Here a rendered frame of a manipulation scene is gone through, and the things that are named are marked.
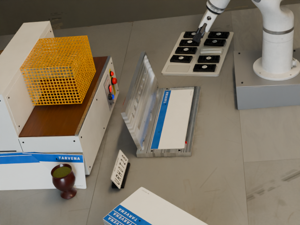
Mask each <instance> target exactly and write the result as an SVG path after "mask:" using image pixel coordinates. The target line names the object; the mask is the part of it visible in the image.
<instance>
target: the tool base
mask: <svg viewBox="0 0 300 225"><path fill-rule="evenodd" d="M166 90H172V88H168V89H166V88H161V89H158V87H157V94H156V102H155V105H154V108H153V109H152V112H150V121H149V124H148V125H149V129H148V133H147V136H146V137H145V140H143V142H142V145H143V147H142V149H137V152H136V154H137V157H183V156H191V154H192V146H193V140H194V134H195V128H196V120H197V114H198V107H199V101H200V93H201V87H200V86H197V87H196V94H195V100H194V105H193V111H192V119H191V124H190V130H189V136H188V141H187V144H185V146H184V148H183V149H155V150H153V151H152V152H151V149H150V147H151V143H152V139H153V135H154V131H155V127H156V123H157V119H158V114H159V110H160V107H161V103H162V99H163V94H164V91H166ZM179 150H180V151H179Z"/></svg>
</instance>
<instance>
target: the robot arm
mask: <svg viewBox="0 0 300 225"><path fill-rule="evenodd" d="M281 1H283V0H252V2H253V3H254V4H255V5H256V6H257V7H258V8H259V10H260V11H261V14H262V57H260V58H259V59H257V60H256V61H255V62H254V64H253V70H254V72H255V74H256V75H258V76H259V77H261V78H264V79H268V80H274V81H280V80H287V79H291V78H293V77H295V76H297V75H298V74H299V72H300V63H299V61H298V60H297V59H295V58H293V57H292V55H293V38H294V14H293V12H292V10H290V9H289V8H286V7H282V6H280V2H281ZM229 2H230V0H208V1H207V3H206V7H207V10H206V12H205V14H204V16H203V18H202V20H201V22H200V25H199V28H198V29H197V31H196V34H195V36H194V37H193V40H194V41H196V42H199V41H200V40H201V38H202V35H203V34H204V32H208V31H209V30H210V28H211V26H212V24H213V23H214V21H215V19H216V17H217V15H219V14H221V13H223V12H224V10H225V8H226V7H227V5H228V3H229Z"/></svg>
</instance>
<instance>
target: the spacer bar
mask: <svg viewBox="0 0 300 225"><path fill-rule="evenodd" d="M221 52H222V48H208V49H201V52H200V53H201V54H221Z"/></svg>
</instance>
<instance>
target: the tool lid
mask: <svg viewBox="0 0 300 225"><path fill-rule="evenodd" d="M158 86H159V83H158V81H157V78H156V76H155V74H154V71H153V69H152V66H151V64H150V62H149V59H148V57H147V55H146V52H145V51H143V52H141V54H140V57H139V60H138V63H137V66H136V69H135V72H134V75H133V78H132V81H131V84H130V87H129V90H128V93H127V96H126V99H125V102H124V105H123V108H122V110H121V115H122V117H123V119H124V121H125V123H126V126H127V128H128V130H129V132H130V134H131V136H132V138H133V140H134V143H135V145H136V147H137V149H142V147H143V145H142V142H143V140H145V137H146V136H147V133H148V129H149V125H148V124H149V121H150V112H152V109H153V108H154V105H155V102H156V94H157V87H158Z"/></svg>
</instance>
